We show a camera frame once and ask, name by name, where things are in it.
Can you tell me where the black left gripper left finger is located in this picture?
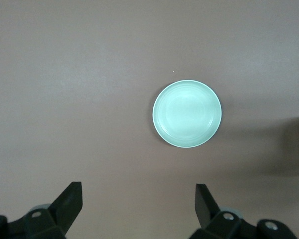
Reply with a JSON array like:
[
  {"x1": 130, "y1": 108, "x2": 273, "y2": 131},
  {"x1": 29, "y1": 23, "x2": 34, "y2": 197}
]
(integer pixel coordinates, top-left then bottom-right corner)
[{"x1": 23, "y1": 181, "x2": 84, "y2": 239}]

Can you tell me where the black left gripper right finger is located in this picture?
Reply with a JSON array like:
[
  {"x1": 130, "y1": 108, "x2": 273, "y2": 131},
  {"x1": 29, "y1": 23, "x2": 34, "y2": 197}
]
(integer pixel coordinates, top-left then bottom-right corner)
[{"x1": 189, "y1": 184, "x2": 258, "y2": 239}]

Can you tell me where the pale green round plate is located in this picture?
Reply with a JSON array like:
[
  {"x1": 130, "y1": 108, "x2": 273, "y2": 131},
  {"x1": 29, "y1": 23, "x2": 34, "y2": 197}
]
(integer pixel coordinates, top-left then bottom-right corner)
[{"x1": 152, "y1": 79, "x2": 223, "y2": 149}]

